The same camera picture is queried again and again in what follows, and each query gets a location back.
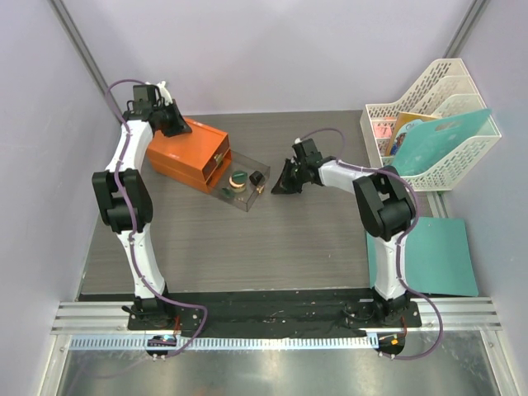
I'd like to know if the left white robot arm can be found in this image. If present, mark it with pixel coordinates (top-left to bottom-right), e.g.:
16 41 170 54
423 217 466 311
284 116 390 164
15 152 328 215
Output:
92 80 191 330

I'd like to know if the clear drawer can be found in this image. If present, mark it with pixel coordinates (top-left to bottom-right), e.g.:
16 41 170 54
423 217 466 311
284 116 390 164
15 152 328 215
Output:
208 150 271 212
208 143 230 169

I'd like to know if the pink booklet in holder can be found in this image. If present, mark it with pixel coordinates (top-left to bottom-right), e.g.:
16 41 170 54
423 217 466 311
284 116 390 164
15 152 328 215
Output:
371 119 396 157

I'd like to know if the purple cable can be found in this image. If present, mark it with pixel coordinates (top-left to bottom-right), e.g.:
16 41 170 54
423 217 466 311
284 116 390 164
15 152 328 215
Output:
106 78 210 358
293 128 445 360

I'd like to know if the white slotted cable duct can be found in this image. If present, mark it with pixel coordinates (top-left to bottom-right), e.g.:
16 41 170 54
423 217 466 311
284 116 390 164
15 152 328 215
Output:
70 333 379 351

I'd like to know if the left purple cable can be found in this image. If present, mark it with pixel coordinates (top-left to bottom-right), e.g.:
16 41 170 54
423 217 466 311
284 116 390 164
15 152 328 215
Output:
106 78 210 358

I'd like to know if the gold lid cream jar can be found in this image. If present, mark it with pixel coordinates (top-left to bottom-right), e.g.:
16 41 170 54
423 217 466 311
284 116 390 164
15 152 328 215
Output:
229 178 247 193

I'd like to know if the yellow book in holder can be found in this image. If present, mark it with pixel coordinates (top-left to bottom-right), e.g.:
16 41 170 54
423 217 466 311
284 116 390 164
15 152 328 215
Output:
385 112 438 156

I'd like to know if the green round puff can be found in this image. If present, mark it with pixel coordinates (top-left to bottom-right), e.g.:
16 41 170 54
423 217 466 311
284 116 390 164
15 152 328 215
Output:
222 187 233 197

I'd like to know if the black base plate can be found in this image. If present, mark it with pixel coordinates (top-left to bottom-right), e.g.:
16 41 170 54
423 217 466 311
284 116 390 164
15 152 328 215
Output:
126 288 422 331

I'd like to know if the dark green round compact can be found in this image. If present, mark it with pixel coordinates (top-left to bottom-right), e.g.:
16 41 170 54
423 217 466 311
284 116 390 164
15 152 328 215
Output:
248 171 264 186

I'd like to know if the teal plastic folder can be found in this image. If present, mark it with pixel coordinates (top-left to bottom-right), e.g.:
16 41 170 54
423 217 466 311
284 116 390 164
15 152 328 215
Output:
390 108 492 177

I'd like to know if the white mesh file holder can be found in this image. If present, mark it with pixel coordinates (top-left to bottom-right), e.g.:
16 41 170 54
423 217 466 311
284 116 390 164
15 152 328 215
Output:
360 59 502 192

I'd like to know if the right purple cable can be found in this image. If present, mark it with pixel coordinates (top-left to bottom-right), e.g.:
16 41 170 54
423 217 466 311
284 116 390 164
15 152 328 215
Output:
293 128 445 360

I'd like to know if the green puff with strap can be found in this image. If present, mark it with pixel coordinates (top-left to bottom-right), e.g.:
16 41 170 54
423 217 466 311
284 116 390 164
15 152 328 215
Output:
230 171 248 184

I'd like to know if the aluminium rail frame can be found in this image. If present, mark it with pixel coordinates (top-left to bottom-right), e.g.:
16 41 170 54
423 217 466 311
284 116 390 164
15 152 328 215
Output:
52 294 502 339

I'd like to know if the orange drawer organizer box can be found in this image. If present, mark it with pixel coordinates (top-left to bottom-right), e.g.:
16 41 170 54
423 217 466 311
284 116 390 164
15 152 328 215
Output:
146 117 230 194

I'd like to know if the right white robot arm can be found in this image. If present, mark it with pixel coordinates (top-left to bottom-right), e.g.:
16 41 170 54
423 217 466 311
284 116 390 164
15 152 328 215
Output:
271 139 416 326

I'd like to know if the teal clipboard on table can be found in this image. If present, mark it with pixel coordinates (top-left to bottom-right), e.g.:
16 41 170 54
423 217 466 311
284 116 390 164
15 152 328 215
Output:
366 216 479 299

